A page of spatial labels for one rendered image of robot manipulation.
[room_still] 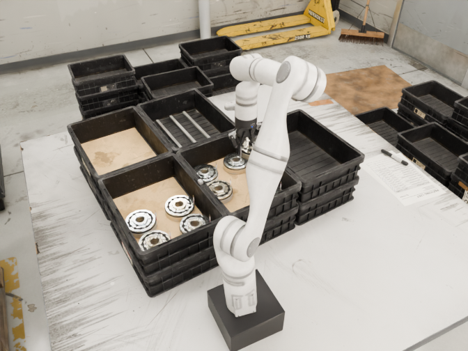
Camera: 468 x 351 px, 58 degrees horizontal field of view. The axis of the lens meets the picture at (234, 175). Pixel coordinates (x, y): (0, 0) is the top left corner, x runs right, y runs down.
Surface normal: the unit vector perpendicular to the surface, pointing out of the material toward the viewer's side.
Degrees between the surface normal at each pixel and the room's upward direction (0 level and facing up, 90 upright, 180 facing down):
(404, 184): 0
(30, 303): 0
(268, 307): 4
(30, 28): 90
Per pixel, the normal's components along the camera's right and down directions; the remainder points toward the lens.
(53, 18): 0.43, 0.59
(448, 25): -0.90, 0.28
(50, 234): 0.00, -0.76
